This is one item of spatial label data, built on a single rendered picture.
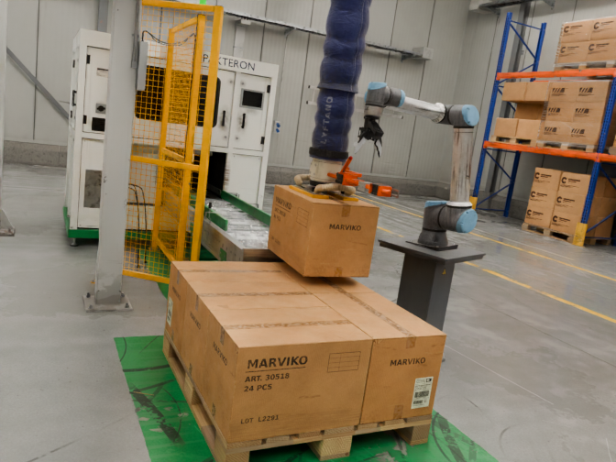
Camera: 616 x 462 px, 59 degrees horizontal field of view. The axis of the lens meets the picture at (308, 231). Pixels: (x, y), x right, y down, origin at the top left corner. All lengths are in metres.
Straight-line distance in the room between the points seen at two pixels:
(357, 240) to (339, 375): 0.90
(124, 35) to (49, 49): 8.12
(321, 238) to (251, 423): 1.07
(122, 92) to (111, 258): 1.10
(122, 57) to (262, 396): 2.40
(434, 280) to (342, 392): 1.28
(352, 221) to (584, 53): 8.63
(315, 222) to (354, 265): 0.35
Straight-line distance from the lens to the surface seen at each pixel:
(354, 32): 3.11
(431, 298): 3.48
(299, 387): 2.29
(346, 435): 2.53
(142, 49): 3.78
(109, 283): 3.99
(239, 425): 2.27
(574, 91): 11.10
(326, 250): 2.92
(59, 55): 11.90
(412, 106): 3.16
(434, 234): 3.46
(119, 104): 3.80
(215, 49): 3.99
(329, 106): 3.08
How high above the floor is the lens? 1.37
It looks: 11 degrees down
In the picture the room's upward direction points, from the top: 8 degrees clockwise
